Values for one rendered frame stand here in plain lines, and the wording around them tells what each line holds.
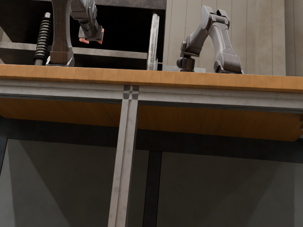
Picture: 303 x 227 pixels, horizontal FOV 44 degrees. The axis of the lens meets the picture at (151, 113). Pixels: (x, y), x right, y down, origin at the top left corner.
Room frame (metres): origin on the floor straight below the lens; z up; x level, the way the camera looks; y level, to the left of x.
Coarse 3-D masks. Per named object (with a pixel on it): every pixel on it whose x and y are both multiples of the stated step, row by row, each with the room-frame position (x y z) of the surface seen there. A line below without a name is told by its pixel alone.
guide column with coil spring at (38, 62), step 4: (44, 16) 2.33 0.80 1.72; (48, 16) 2.32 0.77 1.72; (48, 20) 2.33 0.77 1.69; (44, 24) 2.32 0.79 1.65; (48, 28) 2.34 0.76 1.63; (44, 32) 2.32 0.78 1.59; (40, 36) 2.33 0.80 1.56; (44, 36) 2.32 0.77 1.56; (40, 44) 2.32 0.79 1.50; (44, 44) 2.33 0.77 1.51; (44, 48) 2.33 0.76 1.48; (40, 56) 2.32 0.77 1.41; (36, 60) 2.33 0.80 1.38; (40, 60) 2.33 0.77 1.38; (36, 64) 2.32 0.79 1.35; (40, 64) 2.33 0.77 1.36
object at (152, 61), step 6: (156, 12) 2.28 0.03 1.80; (156, 18) 2.28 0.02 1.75; (150, 24) 2.30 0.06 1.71; (156, 24) 2.28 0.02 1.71; (150, 30) 2.29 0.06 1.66; (156, 30) 2.28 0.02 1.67; (150, 36) 2.29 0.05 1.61; (156, 36) 2.29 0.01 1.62; (150, 42) 2.28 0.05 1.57; (156, 42) 2.29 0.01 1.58; (150, 48) 2.28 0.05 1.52; (156, 48) 2.30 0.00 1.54; (150, 54) 2.28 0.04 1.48; (150, 60) 2.28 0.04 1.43; (156, 60) 2.96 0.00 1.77; (150, 66) 2.28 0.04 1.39; (156, 66) 2.97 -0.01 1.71
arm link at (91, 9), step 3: (90, 0) 1.42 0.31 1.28; (93, 0) 1.44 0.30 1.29; (90, 3) 1.42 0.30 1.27; (93, 3) 1.44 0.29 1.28; (93, 6) 1.44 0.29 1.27; (90, 9) 1.37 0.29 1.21; (93, 9) 1.44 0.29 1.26; (90, 12) 1.37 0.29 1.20; (93, 12) 1.45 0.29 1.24; (90, 15) 1.38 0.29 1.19; (75, 18) 1.41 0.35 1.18; (78, 18) 1.41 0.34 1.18; (81, 18) 1.41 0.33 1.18; (84, 18) 1.41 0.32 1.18; (87, 18) 1.40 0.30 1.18; (90, 18) 1.40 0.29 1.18
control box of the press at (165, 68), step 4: (164, 68) 2.40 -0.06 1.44; (168, 68) 2.40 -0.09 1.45; (172, 68) 2.40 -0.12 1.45; (176, 68) 2.40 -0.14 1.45; (180, 68) 2.40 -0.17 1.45; (196, 68) 2.40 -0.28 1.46; (200, 68) 2.40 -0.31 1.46; (204, 68) 2.40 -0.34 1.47; (196, 72) 2.40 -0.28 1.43; (200, 72) 2.40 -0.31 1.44; (204, 72) 2.40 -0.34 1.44
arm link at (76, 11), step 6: (72, 0) 1.27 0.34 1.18; (78, 0) 1.27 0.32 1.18; (84, 0) 1.31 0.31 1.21; (72, 6) 1.31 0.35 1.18; (78, 6) 1.31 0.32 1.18; (84, 6) 1.32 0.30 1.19; (90, 6) 1.38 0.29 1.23; (72, 12) 1.35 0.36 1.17; (78, 12) 1.34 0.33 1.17; (84, 12) 1.34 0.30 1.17
